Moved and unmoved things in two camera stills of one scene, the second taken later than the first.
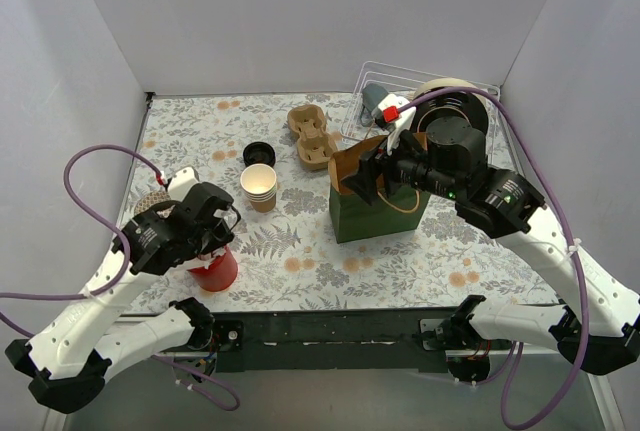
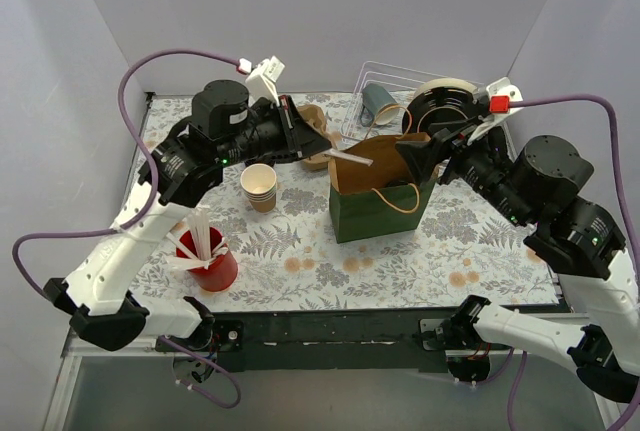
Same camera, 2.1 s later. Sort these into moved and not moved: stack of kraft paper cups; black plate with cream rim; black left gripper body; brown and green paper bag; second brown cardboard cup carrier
Moved: black left gripper body
Not moved: black plate with cream rim; brown and green paper bag; stack of kraft paper cups; second brown cardboard cup carrier
